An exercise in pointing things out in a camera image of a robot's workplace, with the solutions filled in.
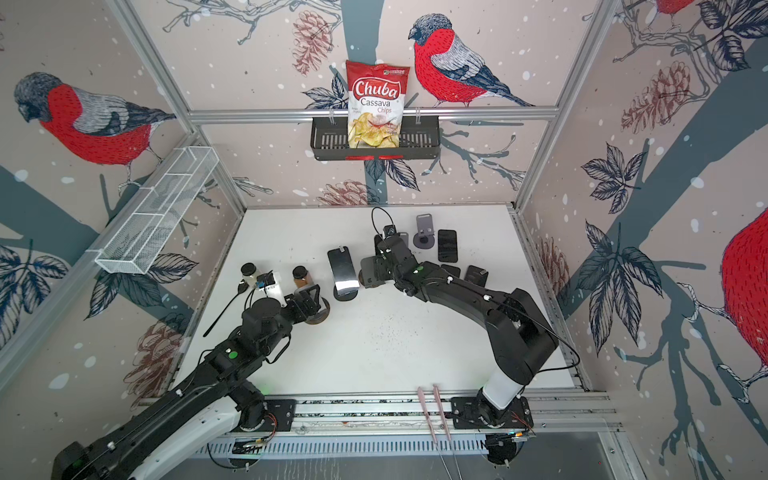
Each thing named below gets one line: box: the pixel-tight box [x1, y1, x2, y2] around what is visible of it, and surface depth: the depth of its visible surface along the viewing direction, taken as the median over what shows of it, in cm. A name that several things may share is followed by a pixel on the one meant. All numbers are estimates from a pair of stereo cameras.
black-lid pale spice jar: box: [241, 262, 257, 288], surface depth 94 cm
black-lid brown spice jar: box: [292, 265, 314, 289], surface depth 92 cm
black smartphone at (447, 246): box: [438, 229, 458, 263], surface depth 112 cm
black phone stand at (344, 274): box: [327, 246, 359, 301], surface depth 93 cm
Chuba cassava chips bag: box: [346, 60, 410, 149], surface depth 86 cm
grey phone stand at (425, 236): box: [413, 213, 435, 249], surface depth 107 cm
